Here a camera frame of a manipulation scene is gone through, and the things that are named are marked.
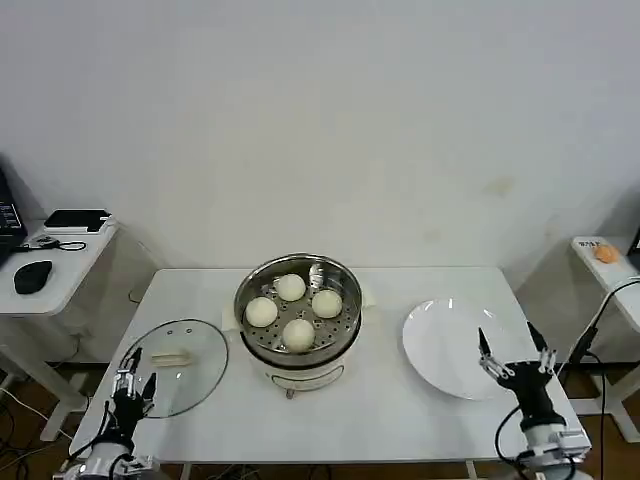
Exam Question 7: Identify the white flat box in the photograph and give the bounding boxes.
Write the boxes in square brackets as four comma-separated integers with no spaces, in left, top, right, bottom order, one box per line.
[43,217,113,236]

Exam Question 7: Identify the white cooker base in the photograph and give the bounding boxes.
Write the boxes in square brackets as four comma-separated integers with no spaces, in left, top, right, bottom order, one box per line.
[241,327,364,401]

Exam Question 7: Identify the glass lid with cream handle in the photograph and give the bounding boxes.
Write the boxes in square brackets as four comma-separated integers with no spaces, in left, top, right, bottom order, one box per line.
[119,318,230,419]

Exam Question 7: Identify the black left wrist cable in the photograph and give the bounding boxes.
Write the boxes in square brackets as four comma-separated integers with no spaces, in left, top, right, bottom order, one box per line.
[68,398,137,456]

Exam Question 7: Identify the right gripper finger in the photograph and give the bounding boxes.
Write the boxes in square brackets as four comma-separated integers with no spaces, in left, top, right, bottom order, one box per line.
[527,321,558,376]
[477,327,515,381]

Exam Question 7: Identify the black cable with plug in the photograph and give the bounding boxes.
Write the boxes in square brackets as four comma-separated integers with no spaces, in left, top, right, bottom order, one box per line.
[569,278,640,369]

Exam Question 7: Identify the steel steamer basket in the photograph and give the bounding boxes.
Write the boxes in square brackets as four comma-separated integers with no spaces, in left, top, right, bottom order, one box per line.
[234,253,365,369]

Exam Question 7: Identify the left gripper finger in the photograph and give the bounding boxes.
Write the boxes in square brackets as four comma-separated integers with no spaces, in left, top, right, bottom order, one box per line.
[112,348,144,399]
[138,372,158,417]

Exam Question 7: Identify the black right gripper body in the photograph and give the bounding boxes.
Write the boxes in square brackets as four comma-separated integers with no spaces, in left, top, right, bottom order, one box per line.
[502,363,559,427]

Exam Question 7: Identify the white narrow side desk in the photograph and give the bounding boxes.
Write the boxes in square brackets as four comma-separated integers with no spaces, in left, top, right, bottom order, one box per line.
[572,234,640,444]

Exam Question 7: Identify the black flat device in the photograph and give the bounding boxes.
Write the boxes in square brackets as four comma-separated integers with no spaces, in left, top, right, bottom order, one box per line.
[44,208,111,229]

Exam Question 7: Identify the white steamed bun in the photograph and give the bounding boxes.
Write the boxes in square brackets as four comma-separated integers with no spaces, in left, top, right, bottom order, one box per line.
[282,319,316,352]
[311,289,344,318]
[245,296,279,329]
[277,273,307,302]

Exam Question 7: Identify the black lanyard with keys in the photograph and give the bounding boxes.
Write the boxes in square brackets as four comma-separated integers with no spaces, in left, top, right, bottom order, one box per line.
[20,233,87,252]

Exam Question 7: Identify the black laptop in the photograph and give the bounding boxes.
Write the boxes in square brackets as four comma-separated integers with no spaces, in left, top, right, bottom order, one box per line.
[0,159,29,266]

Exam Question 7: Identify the black computer mouse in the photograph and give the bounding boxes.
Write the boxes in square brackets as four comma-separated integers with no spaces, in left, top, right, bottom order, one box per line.
[13,259,54,295]

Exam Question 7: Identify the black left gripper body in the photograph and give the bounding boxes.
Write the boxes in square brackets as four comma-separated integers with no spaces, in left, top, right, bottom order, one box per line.
[110,391,146,437]

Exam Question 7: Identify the white round plate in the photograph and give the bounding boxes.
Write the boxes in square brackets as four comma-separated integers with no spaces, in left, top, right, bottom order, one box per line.
[402,298,531,402]

